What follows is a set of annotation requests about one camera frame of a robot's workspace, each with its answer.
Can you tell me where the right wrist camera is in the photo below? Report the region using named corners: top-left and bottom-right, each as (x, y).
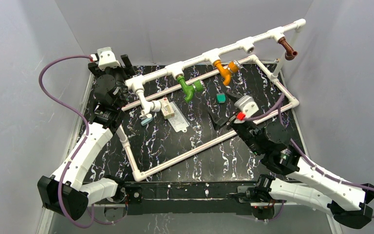
top-left (234, 95), bottom-right (259, 124)

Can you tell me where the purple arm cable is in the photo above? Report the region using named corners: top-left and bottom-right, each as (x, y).
top-left (38, 55), bottom-right (95, 229)
top-left (243, 92), bottom-right (374, 219)

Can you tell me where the white PVC pipe frame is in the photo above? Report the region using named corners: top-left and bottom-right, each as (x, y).
top-left (116, 18), bottom-right (307, 182)

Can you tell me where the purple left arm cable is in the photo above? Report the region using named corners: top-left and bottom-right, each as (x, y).
top-left (38, 55), bottom-right (95, 229)

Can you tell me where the orange water faucet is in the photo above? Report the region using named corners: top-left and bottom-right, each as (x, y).
top-left (212, 60), bottom-right (241, 86)

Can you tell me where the white water faucet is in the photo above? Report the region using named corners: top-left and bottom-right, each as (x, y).
top-left (135, 89), bottom-right (162, 118)

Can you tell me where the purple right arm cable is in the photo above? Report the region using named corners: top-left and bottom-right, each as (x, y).
top-left (243, 92), bottom-right (374, 219)

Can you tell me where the teal plastic cap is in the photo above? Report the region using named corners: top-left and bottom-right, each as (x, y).
top-left (216, 93), bottom-right (226, 104)

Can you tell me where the aluminium table frame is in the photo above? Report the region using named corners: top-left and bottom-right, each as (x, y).
top-left (35, 64), bottom-right (344, 234)

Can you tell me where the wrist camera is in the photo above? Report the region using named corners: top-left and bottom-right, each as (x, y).
top-left (90, 47), bottom-right (121, 71)
top-left (234, 95), bottom-right (259, 124)

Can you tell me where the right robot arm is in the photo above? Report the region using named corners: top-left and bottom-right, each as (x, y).
top-left (208, 94), bottom-right (374, 229)

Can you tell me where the green water faucet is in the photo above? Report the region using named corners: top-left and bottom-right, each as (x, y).
top-left (176, 75), bottom-right (204, 102)

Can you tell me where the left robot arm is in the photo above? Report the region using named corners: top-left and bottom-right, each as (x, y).
top-left (37, 51), bottom-right (135, 228)

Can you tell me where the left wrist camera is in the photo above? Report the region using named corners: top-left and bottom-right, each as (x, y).
top-left (90, 47), bottom-right (121, 71)

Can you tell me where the small cardboard box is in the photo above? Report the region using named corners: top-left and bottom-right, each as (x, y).
top-left (159, 97), bottom-right (175, 119)

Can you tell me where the light blue faucet handle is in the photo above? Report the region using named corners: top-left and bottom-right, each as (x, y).
top-left (141, 114), bottom-right (153, 126)

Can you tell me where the brown water faucet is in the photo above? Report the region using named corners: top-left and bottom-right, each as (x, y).
top-left (278, 36), bottom-right (298, 60)

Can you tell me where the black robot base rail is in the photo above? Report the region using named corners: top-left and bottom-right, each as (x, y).
top-left (104, 181), bottom-right (275, 223)

